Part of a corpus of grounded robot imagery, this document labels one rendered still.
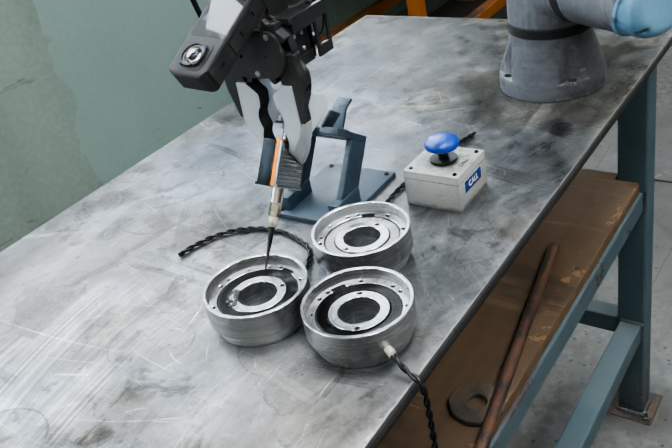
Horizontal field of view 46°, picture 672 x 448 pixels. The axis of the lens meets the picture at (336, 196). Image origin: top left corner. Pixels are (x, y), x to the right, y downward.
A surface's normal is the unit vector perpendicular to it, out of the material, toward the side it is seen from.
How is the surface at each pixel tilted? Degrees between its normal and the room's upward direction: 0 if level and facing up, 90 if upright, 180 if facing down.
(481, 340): 0
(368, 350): 90
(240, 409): 0
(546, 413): 0
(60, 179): 90
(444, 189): 90
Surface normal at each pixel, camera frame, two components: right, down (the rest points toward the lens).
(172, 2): 0.82, 0.15
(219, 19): -0.37, -0.50
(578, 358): -0.18, -0.85
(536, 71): -0.51, 0.22
